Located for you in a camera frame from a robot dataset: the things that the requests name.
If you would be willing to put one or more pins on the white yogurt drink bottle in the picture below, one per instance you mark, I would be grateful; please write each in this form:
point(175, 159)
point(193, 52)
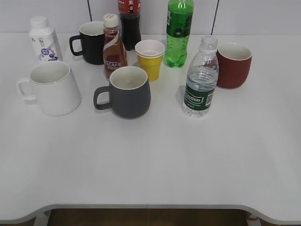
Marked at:
point(44, 40)

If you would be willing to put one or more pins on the brown Nescafe coffee bottle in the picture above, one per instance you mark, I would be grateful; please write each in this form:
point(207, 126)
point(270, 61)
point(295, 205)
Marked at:
point(114, 53)

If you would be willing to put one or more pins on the grey mug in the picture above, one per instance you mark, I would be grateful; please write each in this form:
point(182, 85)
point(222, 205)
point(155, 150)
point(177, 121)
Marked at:
point(129, 93)

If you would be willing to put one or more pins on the yellow paper cup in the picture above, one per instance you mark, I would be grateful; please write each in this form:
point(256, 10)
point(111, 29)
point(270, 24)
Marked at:
point(150, 55)

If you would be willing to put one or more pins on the dark cola bottle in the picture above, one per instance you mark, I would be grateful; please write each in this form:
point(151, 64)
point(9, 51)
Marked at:
point(129, 13)

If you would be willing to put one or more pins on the clear water bottle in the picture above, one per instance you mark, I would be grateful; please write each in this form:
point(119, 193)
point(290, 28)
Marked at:
point(201, 79)

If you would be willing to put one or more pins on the red cup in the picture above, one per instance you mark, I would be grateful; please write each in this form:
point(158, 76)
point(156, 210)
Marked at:
point(234, 65)

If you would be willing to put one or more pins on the black mug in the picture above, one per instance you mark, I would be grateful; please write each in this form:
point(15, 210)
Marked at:
point(91, 36)

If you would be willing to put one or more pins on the green soda bottle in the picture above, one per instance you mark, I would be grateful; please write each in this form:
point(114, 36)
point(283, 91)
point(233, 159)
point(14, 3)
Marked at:
point(178, 27)

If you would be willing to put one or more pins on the white mug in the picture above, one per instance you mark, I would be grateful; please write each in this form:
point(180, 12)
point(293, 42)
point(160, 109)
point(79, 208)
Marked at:
point(53, 87)

